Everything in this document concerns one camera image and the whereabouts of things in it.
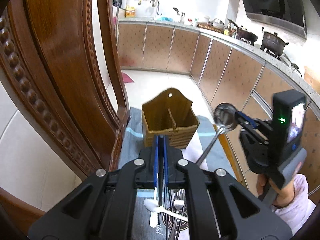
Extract large steel spoon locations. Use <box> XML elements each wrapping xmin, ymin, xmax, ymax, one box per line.
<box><xmin>196</xmin><ymin>102</ymin><xmax>238</xmax><ymax>166</ymax></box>

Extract black chopstick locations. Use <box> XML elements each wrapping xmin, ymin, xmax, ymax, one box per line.
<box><xmin>157</xmin><ymin>185</ymin><xmax>163</xmax><ymax>225</ymax></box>

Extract steel fork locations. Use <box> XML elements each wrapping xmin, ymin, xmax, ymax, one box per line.
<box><xmin>169</xmin><ymin>189</ymin><xmax>184</xmax><ymax>240</ymax></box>

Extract white ceramic spoon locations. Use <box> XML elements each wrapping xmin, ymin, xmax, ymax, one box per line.
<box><xmin>144</xmin><ymin>187</ymin><xmax>188</xmax><ymax>228</ymax></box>

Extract kitchen counter cabinets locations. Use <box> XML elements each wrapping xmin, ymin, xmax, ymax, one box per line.
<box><xmin>116</xmin><ymin>18</ymin><xmax>319</xmax><ymax>201</ymax></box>

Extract steel kitchen faucet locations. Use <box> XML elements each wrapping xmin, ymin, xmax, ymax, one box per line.
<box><xmin>151</xmin><ymin>0</ymin><xmax>159</xmax><ymax>16</ymax></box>

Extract person's right hand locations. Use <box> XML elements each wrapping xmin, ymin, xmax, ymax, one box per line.
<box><xmin>256</xmin><ymin>163</ymin><xmax>310</xmax><ymax>208</ymax></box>

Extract wooden utensil holder box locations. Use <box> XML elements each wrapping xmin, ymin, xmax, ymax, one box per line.
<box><xmin>142</xmin><ymin>88</ymin><xmax>200</xmax><ymax>149</ymax></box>

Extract red floor mat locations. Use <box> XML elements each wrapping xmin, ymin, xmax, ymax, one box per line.
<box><xmin>121</xmin><ymin>72</ymin><xmax>134</xmax><ymax>83</ymax></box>

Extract checked grey pink cushion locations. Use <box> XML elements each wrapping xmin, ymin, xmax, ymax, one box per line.
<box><xmin>117</xmin><ymin>106</ymin><xmax>238</xmax><ymax>240</ymax></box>

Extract dark cooking pot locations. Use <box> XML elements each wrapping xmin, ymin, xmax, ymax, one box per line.
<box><xmin>260</xmin><ymin>27</ymin><xmax>289</xmax><ymax>60</ymax></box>

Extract black wok pan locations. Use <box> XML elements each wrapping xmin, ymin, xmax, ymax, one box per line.
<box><xmin>228</xmin><ymin>19</ymin><xmax>258</xmax><ymax>46</ymax></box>

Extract black range hood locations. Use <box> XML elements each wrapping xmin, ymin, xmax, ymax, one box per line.
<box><xmin>242</xmin><ymin>0</ymin><xmax>307</xmax><ymax>39</ymax></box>

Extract carved brown wooden chair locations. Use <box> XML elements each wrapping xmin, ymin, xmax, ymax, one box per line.
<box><xmin>1</xmin><ymin>0</ymin><xmax>130</xmax><ymax>233</ymax></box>

